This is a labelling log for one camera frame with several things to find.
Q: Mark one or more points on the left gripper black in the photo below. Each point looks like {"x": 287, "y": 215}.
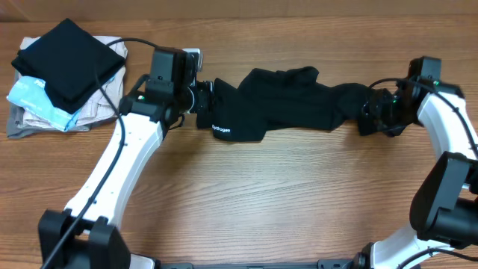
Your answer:
{"x": 205, "y": 93}

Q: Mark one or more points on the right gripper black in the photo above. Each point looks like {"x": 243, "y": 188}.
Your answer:
{"x": 373, "y": 105}

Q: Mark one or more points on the black polo shirt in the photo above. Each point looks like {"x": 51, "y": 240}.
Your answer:
{"x": 267, "y": 100}

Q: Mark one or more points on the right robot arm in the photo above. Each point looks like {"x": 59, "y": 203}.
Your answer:
{"x": 440, "y": 220}

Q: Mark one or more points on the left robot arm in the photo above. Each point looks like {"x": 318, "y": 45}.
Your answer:
{"x": 86, "y": 234}

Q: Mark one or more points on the folded beige garment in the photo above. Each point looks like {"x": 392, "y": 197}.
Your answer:
{"x": 95, "y": 110}

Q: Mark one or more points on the folded black garment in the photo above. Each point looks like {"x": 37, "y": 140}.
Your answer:
{"x": 71, "y": 62}

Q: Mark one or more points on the folded light blue garment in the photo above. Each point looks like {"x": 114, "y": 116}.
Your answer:
{"x": 29, "y": 93}

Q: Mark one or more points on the folded grey garment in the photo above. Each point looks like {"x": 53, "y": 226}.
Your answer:
{"x": 15, "y": 129}

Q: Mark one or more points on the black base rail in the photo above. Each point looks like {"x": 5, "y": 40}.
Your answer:
{"x": 320, "y": 264}

